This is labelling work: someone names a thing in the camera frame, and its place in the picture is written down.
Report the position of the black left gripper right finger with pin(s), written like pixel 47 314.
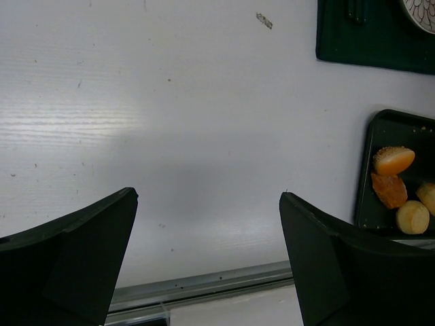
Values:
pixel 346 276

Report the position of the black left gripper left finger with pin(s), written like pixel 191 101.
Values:
pixel 64 272

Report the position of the round pale bread roll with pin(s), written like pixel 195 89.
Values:
pixel 412 218

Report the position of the crusty orange bread piece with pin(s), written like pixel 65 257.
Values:
pixel 390 190

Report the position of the sesame bun half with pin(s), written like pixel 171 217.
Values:
pixel 393 160

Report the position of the black baking tray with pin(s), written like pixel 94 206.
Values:
pixel 391 128

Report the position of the dark green cloth placemat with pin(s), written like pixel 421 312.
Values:
pixel 387 39

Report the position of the patterned ceramic plate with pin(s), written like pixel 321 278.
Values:
pixel 421 13

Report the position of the aluminium table edge rail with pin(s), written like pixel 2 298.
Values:
pixel 139 304

